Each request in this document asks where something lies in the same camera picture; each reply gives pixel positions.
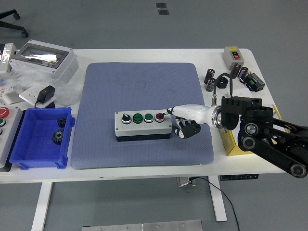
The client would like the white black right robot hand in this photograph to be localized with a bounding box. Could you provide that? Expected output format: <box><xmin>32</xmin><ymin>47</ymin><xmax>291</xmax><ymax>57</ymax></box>
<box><xmin>166</xmin><ymin>103</ymin><xmax>212</xmax><ymax>140</ymax></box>

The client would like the grey four-button control box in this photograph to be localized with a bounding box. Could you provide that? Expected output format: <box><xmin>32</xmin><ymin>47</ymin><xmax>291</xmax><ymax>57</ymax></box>
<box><xmin>114</xmin><ymin>110</ymin><xmax>173</xmax><ymax>143</ymax></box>

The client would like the blue-grey table mat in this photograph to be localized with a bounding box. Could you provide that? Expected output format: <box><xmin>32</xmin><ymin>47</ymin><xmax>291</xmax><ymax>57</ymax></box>
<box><xmin>71</xmin><ymin>62</ymin><xmax>215</xmax><ymax>170</ymax></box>

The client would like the black cylindrical capacitor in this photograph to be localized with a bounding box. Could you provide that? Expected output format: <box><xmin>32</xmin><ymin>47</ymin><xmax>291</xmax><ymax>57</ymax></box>
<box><xmin>238</xmin><ymin>66</ymin><xmax>249</xmax><ymax>81</ymax></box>
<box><xmin>204</xmin><ymin>68</ymin><xmax>216</xmax><ymax>85</ymax></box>
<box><xmin>229</xmin><ymin>63</ymin><xmax>242</xmax><ymax>79</ymax></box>
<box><xmin>206</xmin><ymin>77</ymin><xmax>217</xmax><ymax>92</ymax></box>

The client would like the black under-table control panel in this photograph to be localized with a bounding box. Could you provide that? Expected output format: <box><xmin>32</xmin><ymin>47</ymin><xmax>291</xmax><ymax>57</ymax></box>
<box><xmin>218</xmin><ymin>173</ymin><xmax>260</xmax><ymax>182</ymax></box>

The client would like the white table leg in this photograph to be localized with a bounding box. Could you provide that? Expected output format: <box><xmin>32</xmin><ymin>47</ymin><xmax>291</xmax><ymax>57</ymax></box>
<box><xmin>31</xmin><ymin>182</ymin><xmax>53</xmax><ymax>231</ymax></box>
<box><xmin>208</xmin><ymin>180</ymin><xmax>228</xmax><ymax>222</ymax></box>

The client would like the black office chair base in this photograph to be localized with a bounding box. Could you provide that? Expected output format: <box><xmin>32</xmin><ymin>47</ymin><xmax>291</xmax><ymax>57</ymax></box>
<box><xmin>0</xmin><ymin>9</ymin><xmax>29</xmax><ymax>39</ymax></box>

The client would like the white wall switch plate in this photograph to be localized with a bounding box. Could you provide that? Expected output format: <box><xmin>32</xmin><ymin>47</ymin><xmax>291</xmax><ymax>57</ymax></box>
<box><xmin>226</xmin><ymin>88</ymin><xmax>254</xmax><ymax>99</ymax></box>

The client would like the grey enclosure with clear lid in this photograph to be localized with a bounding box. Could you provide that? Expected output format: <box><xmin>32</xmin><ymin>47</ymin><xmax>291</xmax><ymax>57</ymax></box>
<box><xmin>9</xmin><ymin>39</ymin><xmax>79</xmax><ymax>84</ymax></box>

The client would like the grey under-table bracket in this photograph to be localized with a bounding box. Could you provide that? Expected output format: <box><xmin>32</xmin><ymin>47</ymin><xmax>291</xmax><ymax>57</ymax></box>
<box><xmin>177</xmin><ymin>177</ymin><xmax>199</xmax><ymax>188</ymax></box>

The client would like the black cable under table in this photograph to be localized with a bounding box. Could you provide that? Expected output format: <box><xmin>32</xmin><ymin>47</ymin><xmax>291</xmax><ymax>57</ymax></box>
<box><xmin>192</xmin><ymin>177</ymin><xmax>240</xmax><ymax>231</ymax></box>

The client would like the silver metal plate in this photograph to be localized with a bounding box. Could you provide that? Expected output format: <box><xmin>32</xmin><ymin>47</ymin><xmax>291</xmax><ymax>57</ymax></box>
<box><xmin>81</xmin><ymin>219</ymin><xmax>203</xmax><ymax>231</ymax></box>

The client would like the black power adapter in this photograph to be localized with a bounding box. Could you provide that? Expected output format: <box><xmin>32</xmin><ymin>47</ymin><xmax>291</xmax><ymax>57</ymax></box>
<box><xmin>34</xmin><ymin>85</ymin><xmax>56</xmax><ymax>109</ymax></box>

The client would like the black hexagonal nut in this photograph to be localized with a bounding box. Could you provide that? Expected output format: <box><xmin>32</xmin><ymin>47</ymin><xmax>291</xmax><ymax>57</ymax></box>
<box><xmin>216</xmin><ymin>76</ymin><xmax>229</xmax><ymax>89</ymax></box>

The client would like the blue plastic bin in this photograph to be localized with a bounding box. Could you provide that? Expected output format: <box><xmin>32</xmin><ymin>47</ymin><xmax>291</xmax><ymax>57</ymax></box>
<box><xmin>9</xmin><ymin>107</ymin><xmax>76</xmax><ymax>170</ymax></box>

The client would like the white wall socket panel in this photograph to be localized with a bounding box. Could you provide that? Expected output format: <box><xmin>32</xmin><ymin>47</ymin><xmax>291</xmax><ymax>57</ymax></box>
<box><xmin>19</xmin><ymin>86</ymin><xmax>56</xmax><ymax>108</ymax></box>

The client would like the yellow white cardboard box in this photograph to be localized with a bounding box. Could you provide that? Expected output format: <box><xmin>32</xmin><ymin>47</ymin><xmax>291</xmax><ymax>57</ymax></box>
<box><xmin>219</xmin><ymin>103</ymin><xmax>284</xmax><ymax>157</ymax></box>

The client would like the grey red-black push switch box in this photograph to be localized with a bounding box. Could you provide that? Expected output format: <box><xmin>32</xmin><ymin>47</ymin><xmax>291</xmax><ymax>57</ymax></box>
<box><xmin>222</xmin><ymin>46</ymin><xmax>245</xmax><ymax>71</ymax></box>

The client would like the clear plastic bag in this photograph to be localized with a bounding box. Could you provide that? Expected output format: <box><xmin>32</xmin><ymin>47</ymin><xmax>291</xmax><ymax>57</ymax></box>
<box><xmin>0</xmin><ymin>62</ymin><xmax>83</xmax><ymax>107</ymax></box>

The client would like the white electrical device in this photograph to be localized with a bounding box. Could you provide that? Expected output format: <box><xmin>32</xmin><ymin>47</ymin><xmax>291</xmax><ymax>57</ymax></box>
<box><xmin>0</xmin><ymin>43</ymin><xmax>18</xmax><ymax>74</ymax></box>

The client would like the black module with green terminal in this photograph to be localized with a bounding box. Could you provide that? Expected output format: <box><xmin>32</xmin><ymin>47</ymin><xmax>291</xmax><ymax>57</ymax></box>
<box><xmin>240</xmin><ymin>73</ymin><xmax>266</xmax><ymax>92</ymax></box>

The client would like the large black gear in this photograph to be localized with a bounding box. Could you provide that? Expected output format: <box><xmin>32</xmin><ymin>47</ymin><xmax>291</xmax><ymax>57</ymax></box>
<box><xmin>51</xmin><ymin>129</ymin><xmax>65</xmax><ymax>145</ymax></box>

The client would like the white printed packet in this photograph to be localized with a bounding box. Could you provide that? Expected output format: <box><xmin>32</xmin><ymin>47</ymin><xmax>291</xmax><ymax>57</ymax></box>
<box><xmin>0</xmin><ymin>84</ymin><xmax>25</xmax><ymax>105</ymax></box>

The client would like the grey emergency stop control box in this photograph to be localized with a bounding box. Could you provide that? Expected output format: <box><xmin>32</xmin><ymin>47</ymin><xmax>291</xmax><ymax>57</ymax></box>
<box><xmin>0</xmin><ymin>105</ymin><xmax>24</xmax><ymax>172</ymax></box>

